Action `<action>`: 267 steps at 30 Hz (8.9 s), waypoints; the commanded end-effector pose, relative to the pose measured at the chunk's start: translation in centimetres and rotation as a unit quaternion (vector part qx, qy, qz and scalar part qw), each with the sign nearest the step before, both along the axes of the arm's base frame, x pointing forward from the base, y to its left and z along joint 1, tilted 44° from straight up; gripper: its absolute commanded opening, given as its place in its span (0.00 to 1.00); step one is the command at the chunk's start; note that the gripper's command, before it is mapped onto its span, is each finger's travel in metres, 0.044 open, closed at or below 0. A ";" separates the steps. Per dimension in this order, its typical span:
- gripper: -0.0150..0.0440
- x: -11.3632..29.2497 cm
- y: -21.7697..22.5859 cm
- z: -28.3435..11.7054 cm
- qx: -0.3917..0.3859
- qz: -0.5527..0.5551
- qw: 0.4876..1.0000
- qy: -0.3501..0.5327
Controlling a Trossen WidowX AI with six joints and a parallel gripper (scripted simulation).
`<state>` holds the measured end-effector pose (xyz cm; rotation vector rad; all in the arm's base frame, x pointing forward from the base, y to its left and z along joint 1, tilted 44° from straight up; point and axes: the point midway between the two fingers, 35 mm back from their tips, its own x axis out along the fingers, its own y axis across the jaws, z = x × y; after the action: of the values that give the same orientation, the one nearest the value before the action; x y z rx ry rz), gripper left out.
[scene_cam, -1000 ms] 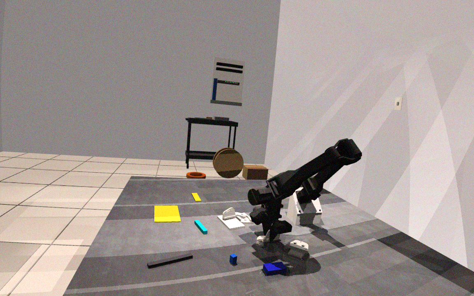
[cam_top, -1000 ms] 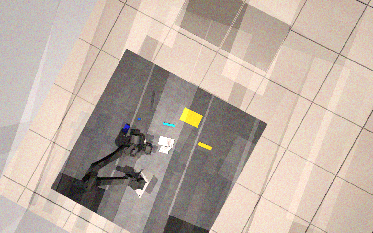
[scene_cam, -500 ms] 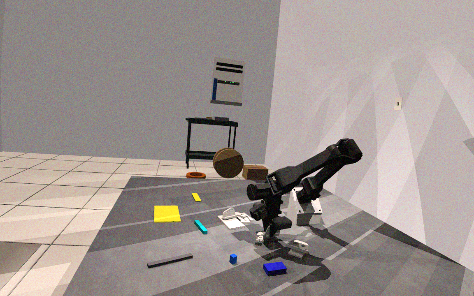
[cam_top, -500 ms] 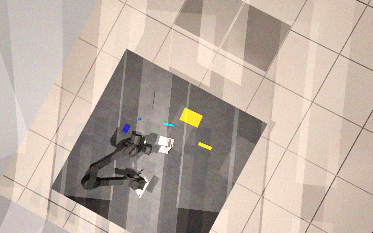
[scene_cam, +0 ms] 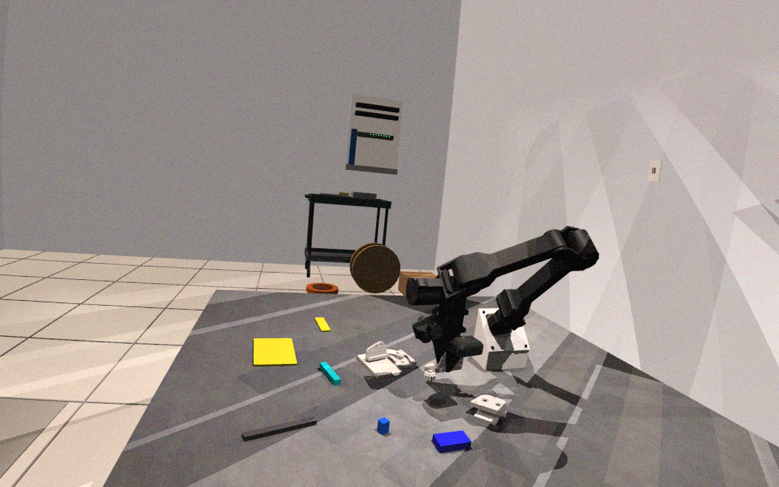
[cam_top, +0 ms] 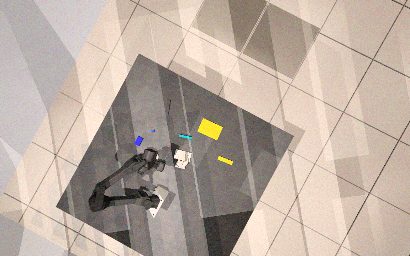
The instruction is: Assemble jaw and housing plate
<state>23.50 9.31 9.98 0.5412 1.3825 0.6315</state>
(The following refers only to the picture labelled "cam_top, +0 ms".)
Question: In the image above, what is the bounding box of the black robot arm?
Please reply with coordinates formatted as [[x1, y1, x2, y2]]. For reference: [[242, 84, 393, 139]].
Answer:
[[88, 149, 161, 212]]

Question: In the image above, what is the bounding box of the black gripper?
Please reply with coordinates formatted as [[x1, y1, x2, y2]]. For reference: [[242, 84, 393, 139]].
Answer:
[[148, 159, 166, 172]]

